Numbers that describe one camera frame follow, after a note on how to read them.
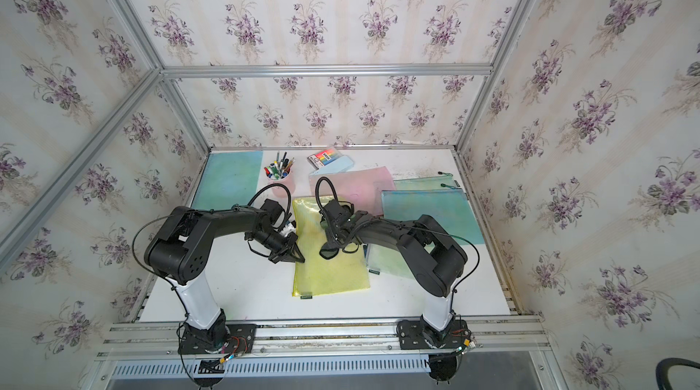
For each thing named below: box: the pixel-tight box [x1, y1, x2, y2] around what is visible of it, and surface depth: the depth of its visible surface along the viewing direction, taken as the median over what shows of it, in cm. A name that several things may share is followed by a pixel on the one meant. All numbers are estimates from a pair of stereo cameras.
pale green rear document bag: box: [392, 175, 463, 191], surface depth 110 cm
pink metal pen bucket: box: [263, 162, 296, 199], surface depth 100 cm
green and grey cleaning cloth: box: [319, 242, 340, 260], surface depth 90 cm
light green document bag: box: [366, 243, 418, 280], surface depth 88 cm
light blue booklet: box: [309, 154, 355, 176], surface depth 116 cm
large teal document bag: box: [380, 188, 485, 246], surface depth 105 cm
